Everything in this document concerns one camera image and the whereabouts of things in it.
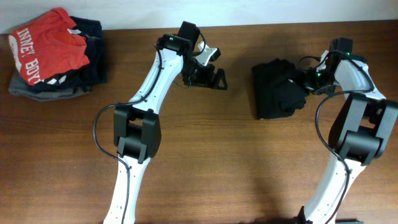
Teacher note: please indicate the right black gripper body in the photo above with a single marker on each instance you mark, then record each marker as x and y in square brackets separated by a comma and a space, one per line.
[315, 80]

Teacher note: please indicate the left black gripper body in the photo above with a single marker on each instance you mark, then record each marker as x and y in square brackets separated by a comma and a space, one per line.
[199, 73]

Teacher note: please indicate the black t-shirt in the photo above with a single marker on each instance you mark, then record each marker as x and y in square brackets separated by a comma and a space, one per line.
[278, 89]

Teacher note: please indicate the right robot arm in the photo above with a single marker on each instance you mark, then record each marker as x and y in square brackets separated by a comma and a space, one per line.
[359, 133]

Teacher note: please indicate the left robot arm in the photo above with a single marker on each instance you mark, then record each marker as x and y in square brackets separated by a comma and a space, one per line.
[137, 133]

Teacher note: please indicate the navy folded garment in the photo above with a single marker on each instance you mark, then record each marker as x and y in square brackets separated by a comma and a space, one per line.
[88, 75]

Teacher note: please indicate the red folded printed t-shirt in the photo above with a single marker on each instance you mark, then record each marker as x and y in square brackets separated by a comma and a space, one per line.
[46, 47]

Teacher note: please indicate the grey folded garment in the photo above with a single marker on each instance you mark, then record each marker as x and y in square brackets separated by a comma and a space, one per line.
[18, 87]

